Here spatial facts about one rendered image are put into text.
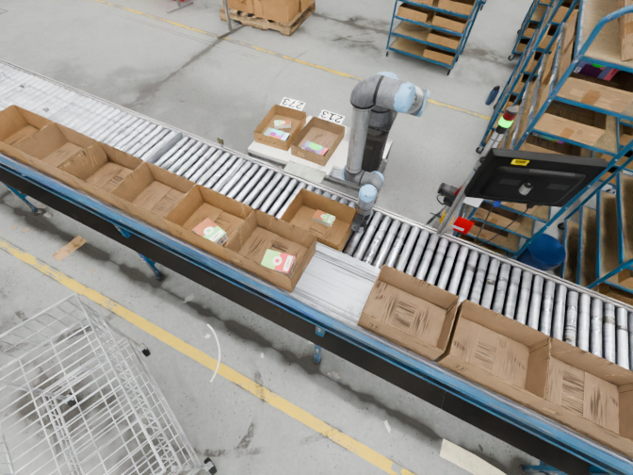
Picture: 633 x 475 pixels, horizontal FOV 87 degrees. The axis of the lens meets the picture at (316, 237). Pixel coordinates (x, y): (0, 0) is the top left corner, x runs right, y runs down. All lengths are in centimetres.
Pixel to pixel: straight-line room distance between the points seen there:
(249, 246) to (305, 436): 130
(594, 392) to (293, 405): 166
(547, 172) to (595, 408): 107
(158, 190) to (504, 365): 216
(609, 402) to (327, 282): 139
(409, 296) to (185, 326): 172
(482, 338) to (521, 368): 20
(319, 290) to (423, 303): 54
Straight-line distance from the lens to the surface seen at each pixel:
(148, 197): 233
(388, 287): 183
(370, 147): 232
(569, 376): 206
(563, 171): 182
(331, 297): 177
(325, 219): 214
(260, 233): 197
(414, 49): 555
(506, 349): 193
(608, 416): 209
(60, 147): 297
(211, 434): 257
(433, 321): 183
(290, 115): 293
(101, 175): 261
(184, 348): 274
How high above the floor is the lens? 250
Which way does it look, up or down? 56 degrees down
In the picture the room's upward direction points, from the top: 3 degrees clockwise
